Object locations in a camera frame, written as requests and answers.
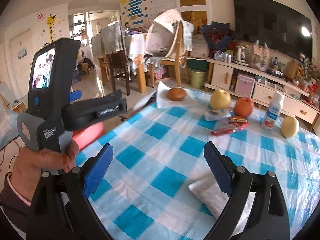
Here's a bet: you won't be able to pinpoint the dark blue wrapped bouquet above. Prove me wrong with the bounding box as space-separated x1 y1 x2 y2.
201 22 235 53

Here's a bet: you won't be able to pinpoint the light wooden chair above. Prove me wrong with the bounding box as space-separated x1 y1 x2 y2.
145 21 190 88

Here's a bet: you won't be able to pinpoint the white paper napkin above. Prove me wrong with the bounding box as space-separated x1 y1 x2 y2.
156 81 200 108

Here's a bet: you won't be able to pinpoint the cream television cabinet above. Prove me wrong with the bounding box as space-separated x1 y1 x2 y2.
204 57 320 132

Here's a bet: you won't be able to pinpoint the pink storage box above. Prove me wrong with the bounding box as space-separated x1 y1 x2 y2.
234 74 255 98

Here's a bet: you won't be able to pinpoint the dark wooden chair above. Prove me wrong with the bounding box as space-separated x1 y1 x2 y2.
99 21 130 96

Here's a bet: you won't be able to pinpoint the white floral table cover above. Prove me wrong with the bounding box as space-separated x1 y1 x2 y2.
127 33 148 70

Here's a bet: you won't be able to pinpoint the glass electric kettle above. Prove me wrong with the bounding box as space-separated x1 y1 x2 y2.
235 45 250 64

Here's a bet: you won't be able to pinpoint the wrapped pack of cans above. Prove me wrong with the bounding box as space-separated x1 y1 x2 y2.
214 51 234 62

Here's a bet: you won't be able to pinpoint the small gold wall picture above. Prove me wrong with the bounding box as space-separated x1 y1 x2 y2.
180 10 208 29

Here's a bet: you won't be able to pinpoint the display shelf with ornaments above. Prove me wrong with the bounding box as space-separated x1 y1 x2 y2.
69 14 88 48

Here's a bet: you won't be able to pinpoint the red apple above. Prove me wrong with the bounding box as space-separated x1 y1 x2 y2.
234 97 255 118

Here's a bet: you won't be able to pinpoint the yellow giraffe wall sticker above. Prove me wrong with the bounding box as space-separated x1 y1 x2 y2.
46 14 57 43

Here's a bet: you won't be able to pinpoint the yellow pear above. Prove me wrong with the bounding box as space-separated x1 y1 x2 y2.
280 116 300 139
209 89 232 110

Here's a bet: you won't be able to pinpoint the person's left forearm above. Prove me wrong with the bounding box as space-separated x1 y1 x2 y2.
0 172 33 240

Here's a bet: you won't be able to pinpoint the colourful wall chart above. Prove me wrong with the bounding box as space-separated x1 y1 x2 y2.
119 0 175 27

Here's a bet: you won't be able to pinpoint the grey lace chair cover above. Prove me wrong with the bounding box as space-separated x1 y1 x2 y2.
100 21 125 55
91 34 103 58

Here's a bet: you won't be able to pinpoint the white printed paper packet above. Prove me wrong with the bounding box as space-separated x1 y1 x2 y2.
188 180 250 220

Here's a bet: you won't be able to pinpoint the long red wrapper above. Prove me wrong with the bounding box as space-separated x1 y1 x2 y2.
210 122 251 137

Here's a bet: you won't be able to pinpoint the pale green lace towel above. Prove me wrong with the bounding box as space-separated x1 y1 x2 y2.
181 20 195 53

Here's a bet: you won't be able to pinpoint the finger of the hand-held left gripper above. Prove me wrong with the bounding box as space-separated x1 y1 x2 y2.
70 89 82 103

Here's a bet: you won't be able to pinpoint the white rice sack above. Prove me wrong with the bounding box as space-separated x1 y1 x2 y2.
190 34 210 58

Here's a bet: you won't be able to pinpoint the person's left hand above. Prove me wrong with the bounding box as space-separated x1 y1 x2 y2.
11 140 80 202

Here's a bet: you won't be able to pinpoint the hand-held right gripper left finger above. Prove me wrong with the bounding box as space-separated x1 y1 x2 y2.
26 143 114 240

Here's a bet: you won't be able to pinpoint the brown paper bag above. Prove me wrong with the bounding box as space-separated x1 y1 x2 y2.
285 60 299 79

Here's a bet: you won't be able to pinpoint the white yogurt drink bottle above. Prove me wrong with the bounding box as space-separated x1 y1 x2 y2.
261 91 285 132

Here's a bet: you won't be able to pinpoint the dried flower bunch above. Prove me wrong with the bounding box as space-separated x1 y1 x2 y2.
297 57 320 85

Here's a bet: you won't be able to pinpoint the black flat television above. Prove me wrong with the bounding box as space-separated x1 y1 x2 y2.
232 0 313 63

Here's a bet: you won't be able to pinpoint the blue white checkered tablecloth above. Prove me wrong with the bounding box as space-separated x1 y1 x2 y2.
75 90 320 240

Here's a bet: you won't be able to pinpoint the white scalloped cloth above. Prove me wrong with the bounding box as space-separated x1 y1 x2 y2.
145 9 183 58

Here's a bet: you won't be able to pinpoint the dark green crate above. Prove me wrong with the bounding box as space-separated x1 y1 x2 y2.
187 57 209 72

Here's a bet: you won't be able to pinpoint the brown round bun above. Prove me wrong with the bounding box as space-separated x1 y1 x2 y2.
167 87 187 101

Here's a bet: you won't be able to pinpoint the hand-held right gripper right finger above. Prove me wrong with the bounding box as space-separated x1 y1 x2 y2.
203 141 292 240

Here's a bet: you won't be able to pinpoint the clear plastic shopping bags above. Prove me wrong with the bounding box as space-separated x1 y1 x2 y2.
250 41 270 72

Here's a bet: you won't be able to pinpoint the pink plastic basin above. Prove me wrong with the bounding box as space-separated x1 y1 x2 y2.
72 122 105 150

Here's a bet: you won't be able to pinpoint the clear plastic item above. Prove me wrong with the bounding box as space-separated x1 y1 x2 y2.
204 109 232 121

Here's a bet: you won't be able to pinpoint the black tea tray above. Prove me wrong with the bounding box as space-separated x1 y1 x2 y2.
267 67 285 77

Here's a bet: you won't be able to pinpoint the light green waste bin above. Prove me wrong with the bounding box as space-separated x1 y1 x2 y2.
190 69 207 88

